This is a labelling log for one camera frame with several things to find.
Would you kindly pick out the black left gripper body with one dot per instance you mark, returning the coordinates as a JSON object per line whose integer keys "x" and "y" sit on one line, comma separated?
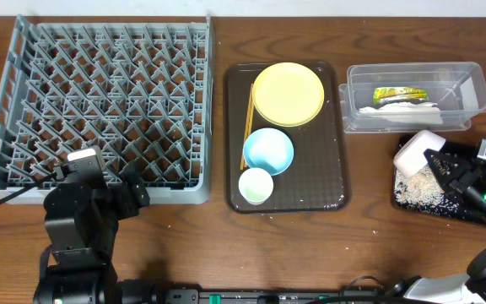
{"x": 129, "y": 192}

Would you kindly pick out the pink-white bowl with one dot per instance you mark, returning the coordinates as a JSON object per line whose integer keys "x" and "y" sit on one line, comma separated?
{"x": 410, "y": 159}

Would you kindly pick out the green yellow snack wrapper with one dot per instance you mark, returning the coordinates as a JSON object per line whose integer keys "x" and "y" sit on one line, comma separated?
{"x": 384, "y": 95}

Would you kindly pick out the small white cup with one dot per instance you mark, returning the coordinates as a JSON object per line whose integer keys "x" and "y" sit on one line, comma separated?
{"x": 255, "y": 185}

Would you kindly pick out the light blue bowl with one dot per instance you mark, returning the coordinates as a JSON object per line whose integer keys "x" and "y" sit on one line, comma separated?
{"x": 269, "y": 149}

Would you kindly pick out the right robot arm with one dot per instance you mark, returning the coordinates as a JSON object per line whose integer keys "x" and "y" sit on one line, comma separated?
{"x": 464, "y": 288}

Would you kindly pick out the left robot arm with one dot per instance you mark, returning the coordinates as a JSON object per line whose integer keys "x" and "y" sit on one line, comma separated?
{"x": 82, "y": 218}

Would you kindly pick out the pile of rice waste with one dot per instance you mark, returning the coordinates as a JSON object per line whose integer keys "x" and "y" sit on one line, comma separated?
{"x": 422, "y": 193}

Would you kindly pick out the black waste tray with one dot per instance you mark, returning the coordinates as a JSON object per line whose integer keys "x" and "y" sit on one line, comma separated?
{"x": 462, "y": 150}

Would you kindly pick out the white crumpled napkin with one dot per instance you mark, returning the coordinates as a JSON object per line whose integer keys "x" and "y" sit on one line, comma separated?
{"x": 405, "y": 112}

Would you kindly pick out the clear plastic bin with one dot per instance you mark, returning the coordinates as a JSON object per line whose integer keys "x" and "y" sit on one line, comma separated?
{"x": 458, "y": 89}

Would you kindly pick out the grey plastic dish rack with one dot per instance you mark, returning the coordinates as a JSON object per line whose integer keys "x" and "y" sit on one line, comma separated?
{"x": 141, "y": 92}

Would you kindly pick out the dark brown serving tray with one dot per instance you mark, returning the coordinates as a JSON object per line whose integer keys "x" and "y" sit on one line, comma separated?
{"x": 318, "y": 178}

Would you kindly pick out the wooden chopstick left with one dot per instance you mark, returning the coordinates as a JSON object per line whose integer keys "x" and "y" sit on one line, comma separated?
{"x": 243, "y": 164}

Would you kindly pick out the wooden chopstick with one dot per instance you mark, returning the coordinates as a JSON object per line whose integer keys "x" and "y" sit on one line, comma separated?
{"x": 249, "y": 115}
{"x": 243, "y": 164}

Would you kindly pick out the yellow plate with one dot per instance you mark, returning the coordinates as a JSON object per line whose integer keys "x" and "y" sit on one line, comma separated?
{"x": 288, "y": 94}

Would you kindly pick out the wooden chopstick right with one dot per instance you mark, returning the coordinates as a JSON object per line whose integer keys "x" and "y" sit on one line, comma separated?
{"x": 249, "y": 115}

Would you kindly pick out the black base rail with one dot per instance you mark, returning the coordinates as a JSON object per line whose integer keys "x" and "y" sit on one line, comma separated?
{"x": 190, "y": 296}

